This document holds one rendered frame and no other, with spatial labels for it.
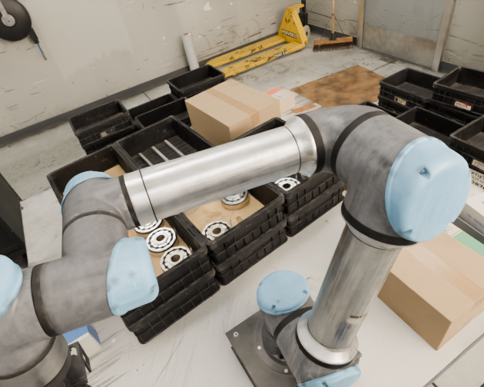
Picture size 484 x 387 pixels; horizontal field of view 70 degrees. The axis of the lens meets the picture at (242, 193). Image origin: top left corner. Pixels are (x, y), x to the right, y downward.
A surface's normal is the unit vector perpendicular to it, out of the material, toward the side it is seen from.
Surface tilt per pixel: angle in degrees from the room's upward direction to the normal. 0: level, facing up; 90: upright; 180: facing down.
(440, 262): 0
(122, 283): 54
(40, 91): 90
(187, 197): 84
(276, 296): 10
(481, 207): 0
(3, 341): 80
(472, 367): 0
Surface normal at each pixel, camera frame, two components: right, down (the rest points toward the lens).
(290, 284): -0.24, -0.80
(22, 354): 0.76, 0.39
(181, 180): 0.19, -0.15
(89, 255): -0.04, -0.79
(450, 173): 0.40, 0.44
